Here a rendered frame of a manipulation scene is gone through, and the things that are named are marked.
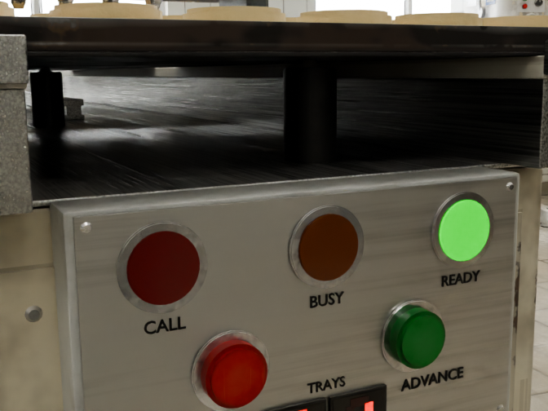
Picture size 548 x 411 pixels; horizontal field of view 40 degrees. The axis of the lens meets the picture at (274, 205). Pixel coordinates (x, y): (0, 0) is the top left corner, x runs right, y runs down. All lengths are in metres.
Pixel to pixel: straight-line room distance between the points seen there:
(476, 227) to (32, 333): 0.22
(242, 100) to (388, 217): 0.42
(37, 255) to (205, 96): 0.55
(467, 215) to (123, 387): 0.19
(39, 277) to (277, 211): 0.11
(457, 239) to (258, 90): 0.38
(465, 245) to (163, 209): 0.16
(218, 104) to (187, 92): 0.11
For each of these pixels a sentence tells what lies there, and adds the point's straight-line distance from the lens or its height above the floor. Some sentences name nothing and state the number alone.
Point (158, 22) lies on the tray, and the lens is 0.32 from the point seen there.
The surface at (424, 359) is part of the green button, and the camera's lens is 0.39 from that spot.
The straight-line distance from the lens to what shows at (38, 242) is 0.34.
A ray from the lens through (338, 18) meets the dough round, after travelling 0.38.
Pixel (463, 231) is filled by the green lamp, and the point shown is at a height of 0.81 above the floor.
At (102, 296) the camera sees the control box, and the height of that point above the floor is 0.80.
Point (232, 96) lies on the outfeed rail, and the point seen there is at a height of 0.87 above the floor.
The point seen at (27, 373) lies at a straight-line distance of 0.36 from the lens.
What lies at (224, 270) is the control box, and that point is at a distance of 0.34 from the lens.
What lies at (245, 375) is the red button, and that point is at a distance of 0.34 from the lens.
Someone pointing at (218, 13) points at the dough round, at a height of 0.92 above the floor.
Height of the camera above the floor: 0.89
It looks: 10 degrees down
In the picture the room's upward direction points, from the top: 1 degrees counter-clockwise
